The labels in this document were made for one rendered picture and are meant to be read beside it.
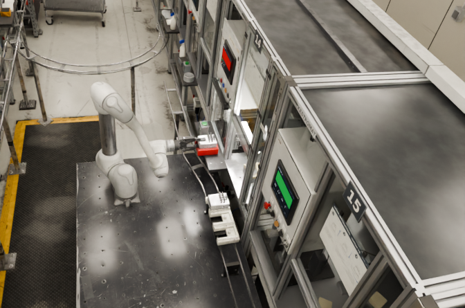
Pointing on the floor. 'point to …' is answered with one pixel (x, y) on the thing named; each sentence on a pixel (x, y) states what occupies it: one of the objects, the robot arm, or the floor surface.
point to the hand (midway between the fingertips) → (201, 142)
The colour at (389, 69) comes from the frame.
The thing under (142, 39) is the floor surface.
